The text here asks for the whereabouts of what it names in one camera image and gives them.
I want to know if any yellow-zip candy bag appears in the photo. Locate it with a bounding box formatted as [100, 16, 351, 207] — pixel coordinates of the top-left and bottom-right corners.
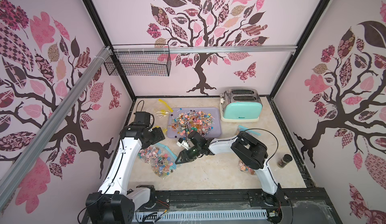
[154, 110, 170, 134]
[155, 99, 173, 115]

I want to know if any purple plastic tray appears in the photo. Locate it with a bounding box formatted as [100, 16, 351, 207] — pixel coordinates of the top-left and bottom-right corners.
[166, 107, 222, 139]

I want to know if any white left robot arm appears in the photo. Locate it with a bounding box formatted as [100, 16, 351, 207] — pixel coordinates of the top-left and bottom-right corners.
[85, 111, 165, 224]

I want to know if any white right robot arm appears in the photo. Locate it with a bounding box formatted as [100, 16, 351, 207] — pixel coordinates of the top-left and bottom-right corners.
[176, 131, 279, 206]

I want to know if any blue-zip candy bag far left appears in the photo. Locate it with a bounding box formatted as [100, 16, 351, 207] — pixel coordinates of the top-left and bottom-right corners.
[138, 146, 163, 164]

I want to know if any blue-zip candy bag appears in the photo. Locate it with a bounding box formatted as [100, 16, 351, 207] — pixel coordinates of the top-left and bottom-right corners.
[150, 143, 177, 179]
[138, 146, 163, 164]
[238, 125, 261, 136]
[238, 160, 256, 175]

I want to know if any blue-zip candy bag front left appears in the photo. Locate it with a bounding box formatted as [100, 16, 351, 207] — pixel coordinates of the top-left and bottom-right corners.
[150, 143, 177, 179]

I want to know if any blue-zip candy bag back right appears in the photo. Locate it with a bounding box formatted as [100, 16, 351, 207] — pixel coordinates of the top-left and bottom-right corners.
[238, 125, 261, 136]

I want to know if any blue-zip candy bag front right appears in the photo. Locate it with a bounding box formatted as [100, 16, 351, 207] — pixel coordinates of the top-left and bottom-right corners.
[238, 160, 256, 175]

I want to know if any loose candy pile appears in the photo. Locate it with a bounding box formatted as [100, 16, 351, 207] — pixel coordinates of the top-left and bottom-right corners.
[168, 110, 214, 137]

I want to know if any mint green toaster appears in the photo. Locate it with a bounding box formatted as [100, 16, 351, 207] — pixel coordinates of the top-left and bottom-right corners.
[220, 88, 263, 123]

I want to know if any black wire basket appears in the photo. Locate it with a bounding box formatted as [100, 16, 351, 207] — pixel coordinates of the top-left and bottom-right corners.
[104, 43, 171, 76]

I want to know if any white slotted cable duct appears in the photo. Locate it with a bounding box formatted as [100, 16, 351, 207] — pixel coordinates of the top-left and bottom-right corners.
[132, 210, 268, 224]

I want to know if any aluminium rail back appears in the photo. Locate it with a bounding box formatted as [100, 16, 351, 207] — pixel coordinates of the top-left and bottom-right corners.
[114, 45, 298, 54]

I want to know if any aluminium rail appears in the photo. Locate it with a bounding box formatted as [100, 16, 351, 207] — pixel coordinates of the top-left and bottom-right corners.
[1, 46, 112, 208]
[114, 45, 298, 54]

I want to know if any aluminium rail left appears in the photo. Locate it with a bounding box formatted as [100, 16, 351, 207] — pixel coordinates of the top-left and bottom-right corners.
[1, 46, 112, 208]

